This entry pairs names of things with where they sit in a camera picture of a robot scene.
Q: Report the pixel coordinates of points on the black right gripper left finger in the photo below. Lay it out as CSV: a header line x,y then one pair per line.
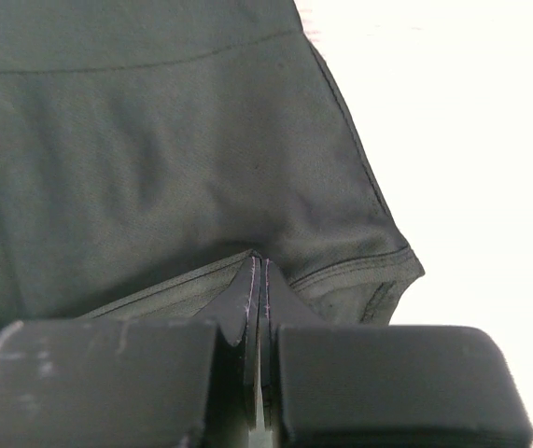
x,y
148,382

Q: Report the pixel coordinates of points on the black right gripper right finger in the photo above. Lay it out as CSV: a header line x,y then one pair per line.
x,y
334,385

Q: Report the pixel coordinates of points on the black t-shirt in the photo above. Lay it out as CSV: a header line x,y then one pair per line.
x,y
148,148

